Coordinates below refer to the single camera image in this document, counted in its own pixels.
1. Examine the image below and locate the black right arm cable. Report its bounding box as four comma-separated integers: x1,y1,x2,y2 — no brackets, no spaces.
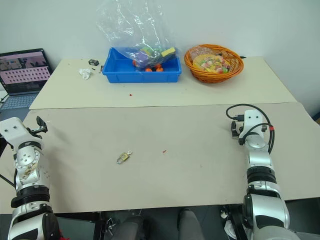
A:
225,103,276,154

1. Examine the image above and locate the purple toy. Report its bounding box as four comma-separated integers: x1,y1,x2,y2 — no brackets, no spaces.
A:
133,51,163,69

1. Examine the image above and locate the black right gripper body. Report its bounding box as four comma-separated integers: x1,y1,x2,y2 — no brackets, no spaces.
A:
235,121,245,138

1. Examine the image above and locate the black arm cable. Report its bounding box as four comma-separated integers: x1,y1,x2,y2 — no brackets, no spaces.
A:
225,103,276,154
0,136,16,188

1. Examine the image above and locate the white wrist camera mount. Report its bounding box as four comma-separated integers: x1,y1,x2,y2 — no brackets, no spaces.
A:
239,109,269,141
0,117,27,149

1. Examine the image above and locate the white crumpled scrap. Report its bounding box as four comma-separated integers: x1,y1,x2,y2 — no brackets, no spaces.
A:
219,208,237,237

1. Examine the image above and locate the orange woven basket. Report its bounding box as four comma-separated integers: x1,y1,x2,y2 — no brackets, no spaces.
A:
184,43,245,84

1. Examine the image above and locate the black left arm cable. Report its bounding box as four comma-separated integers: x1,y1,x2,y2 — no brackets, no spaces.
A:
0,136,16,188

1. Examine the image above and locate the open grey laptop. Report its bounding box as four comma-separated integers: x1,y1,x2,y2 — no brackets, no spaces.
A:
0,48,53,111

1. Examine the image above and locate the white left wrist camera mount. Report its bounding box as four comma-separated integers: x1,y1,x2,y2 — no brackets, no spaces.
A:
0,117,27,149

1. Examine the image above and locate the yellow sponge block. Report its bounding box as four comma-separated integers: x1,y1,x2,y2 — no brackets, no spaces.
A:
161,47,177,57

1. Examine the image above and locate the small brass padlock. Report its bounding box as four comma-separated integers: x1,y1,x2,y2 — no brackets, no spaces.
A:
115,151,130,165

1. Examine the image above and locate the crumpled white paper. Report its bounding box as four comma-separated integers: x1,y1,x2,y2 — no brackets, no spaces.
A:
78,68,92,81

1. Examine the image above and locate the blue plastic bin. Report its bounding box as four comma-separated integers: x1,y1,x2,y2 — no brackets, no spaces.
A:
101,47,183,84

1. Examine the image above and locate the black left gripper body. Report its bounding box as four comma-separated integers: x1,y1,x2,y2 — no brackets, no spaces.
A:
24,125,44,140

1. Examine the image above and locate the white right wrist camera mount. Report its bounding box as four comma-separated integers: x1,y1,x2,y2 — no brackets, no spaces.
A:
239,109,269,141

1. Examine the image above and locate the clear plastic bag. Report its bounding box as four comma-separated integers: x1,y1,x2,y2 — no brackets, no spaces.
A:
95,0,180,73

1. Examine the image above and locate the colourful snack packet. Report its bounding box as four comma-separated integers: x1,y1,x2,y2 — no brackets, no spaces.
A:
188,46,232,74

